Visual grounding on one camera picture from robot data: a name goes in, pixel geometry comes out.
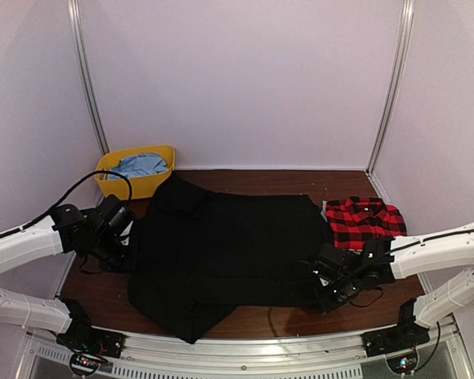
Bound yellow plastic basket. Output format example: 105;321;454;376
94;145;175;201

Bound aluminium corner post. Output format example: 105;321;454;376
67;0;110;156
366;0;415;177

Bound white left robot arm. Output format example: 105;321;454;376
0;203;135;351

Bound left circuit board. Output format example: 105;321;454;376
69;353;102;377

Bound aluminium right corner post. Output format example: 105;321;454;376
366;0;415;177

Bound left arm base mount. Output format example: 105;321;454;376
55;298;126;358

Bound aluminium left corner post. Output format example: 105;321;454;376
67;0;110;156

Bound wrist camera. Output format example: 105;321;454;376
312;243;348;284
96;194;137;238

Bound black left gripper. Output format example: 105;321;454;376
88;231;141;273

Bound black long sleeve shirt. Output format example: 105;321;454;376
127;174;332;343

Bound right circuit board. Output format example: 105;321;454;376
386;353;419;376

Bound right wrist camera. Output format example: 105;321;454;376
312;243;348;284

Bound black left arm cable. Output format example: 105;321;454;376
19;170;134;230

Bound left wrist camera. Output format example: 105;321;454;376
96;194;137;238

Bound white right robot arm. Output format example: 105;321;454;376
313;221;474;349

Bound grey folded shirt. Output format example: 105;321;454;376
320;201;327;221

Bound red black plaid shirt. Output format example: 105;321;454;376
325;197;408;252

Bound circuit board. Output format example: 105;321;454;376
386;353;419;376
69;353;102;377

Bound light blue shirt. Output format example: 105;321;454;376
107;153;168;180

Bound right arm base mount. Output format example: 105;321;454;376
362;298;430;358

